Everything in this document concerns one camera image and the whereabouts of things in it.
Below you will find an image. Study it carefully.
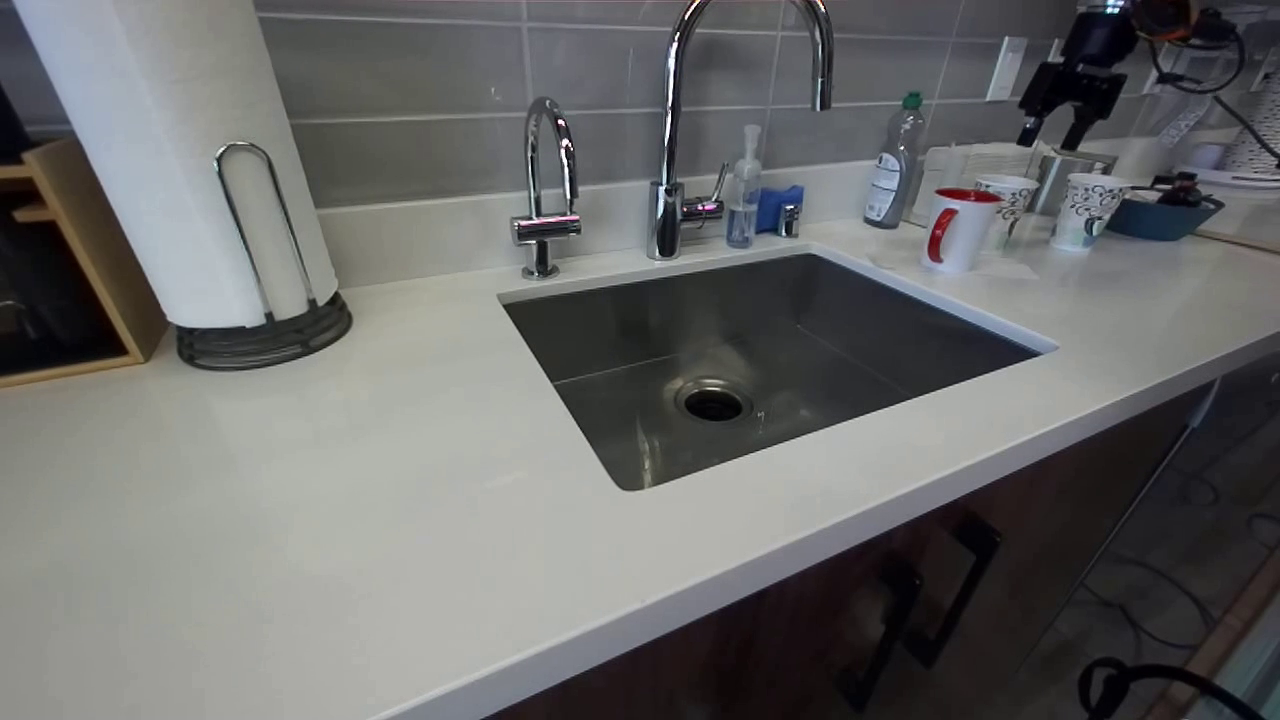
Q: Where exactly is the wooden shelf box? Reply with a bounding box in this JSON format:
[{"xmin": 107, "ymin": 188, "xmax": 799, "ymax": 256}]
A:
[{"xmin": 0, "ymin": 138, "xmax": 169, "ymax": 389}]

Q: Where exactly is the chrome tap lever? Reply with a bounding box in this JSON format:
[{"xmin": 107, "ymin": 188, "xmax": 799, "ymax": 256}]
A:
[{"xmin": 683, "ymin": 165, "xmax": 729, "ymax": 229}]

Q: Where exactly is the white paper towel roll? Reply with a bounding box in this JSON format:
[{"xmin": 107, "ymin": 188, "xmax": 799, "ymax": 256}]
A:
[{"xmin": 12, "ymin": 0, "xmax": 339, "ymax": 329}]

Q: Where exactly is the metal paper towel holder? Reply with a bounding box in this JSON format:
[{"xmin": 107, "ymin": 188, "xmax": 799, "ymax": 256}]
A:
[{"xmin": 177, "ymin": 141, "xmax": 353, "ymax": 371}]

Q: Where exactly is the blue bowl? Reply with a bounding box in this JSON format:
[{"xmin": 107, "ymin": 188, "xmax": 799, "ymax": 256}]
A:
[{"xmin": 1105, "ymin": 192, "xmax": 1226, "ymax": 243}]

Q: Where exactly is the clear soap dispenser bottle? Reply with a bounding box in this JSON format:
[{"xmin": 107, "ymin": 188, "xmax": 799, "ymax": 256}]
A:
[{"xmin": 725, "ymin": 125, "xmax": 763, "ymax": 250}]

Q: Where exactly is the steel sink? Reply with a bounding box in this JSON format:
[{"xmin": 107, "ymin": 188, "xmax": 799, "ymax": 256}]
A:
[{"xmin": 497, "ymin": 245, "xmax": 1059, "ymax": 493}]

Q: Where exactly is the tall chrome tap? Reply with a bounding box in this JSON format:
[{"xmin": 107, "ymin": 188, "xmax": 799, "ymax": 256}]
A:
[{"xmin": 647, "ymin": 0, "xmax": 836, "ymax": 263}]

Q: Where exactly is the dish soap bottle green cap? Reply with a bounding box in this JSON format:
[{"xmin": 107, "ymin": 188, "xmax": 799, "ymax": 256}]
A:
[{"xmin": 864, "ymin": 92, "xmax": 928, "ymax": 230}]

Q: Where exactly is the blue sponge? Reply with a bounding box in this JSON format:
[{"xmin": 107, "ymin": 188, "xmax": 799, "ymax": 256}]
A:
[{"xmin": 757, "ymin": 185, "xmax": 805, "ymax": 235}]

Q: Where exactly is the white patterned paper cup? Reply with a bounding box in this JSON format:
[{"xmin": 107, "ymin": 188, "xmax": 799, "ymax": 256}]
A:
[
  {"xmin": 1050, "ymin": 172, "xmax": 1131, "ymax": 253},
  {"xmin": 975, "ymin": 175, "xmax": 1041, "ymax": 252}
]

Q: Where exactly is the black object in bowl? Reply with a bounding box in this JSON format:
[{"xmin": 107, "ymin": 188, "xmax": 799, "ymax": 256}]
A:
[{"xmin": 1150, "ymin": 172, "xmax": 1207, "ymax": 209}]

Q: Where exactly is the brown cabinet door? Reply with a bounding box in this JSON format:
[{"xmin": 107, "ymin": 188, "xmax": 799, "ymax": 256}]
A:
[
  {"xmin": 900, "ymin": 385, "xmax": 1216, "ymax": 720},
  {"xmin": 480, "ymin": 520, "xmax": 941, "ymax": 720}
]

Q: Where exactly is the black cabinet door handle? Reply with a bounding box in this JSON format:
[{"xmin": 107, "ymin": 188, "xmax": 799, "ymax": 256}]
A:
[
  {"xmin": 903, "ymin": 514, "xmax": 1002, "ymax": 670},
  {"xmin": 838, "ymin": 556, "xmax": 923, "ymax": 713}
]

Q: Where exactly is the steel container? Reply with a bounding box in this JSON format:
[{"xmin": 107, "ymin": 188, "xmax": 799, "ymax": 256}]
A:
[{"xmin": 1030, "ymin": 150, "xmax": 1119, "ymax": 217}]

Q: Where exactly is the white mug red handle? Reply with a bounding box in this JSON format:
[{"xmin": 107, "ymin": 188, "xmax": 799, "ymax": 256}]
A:
[{"xmin": 921, "ymin": 187, "xmax": 1004, "ymax": 275}]

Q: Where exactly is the white wall socket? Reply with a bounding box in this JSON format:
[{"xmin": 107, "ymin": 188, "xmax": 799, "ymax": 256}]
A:
[{"xmin": 986, "ymin": 36, "xmax": 1029, "ymax": 103}]

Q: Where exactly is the small chrome tap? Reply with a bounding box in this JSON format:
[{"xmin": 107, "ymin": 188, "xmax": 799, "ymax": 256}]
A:
[{"xmin": 510, "ymin": 97, "xmax": 583, "ymax": 281}]

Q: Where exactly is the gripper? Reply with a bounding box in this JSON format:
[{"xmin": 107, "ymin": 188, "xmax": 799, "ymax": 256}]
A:
[{"xmin": 1015, "ymin": 8, "xmax": 1141, "ymax": 154}]

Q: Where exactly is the black cable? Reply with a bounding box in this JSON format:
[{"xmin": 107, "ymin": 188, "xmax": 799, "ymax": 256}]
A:
[{"xmin": 1077, "ymin": 657, "xmax": 1273, "ymax": 720}]

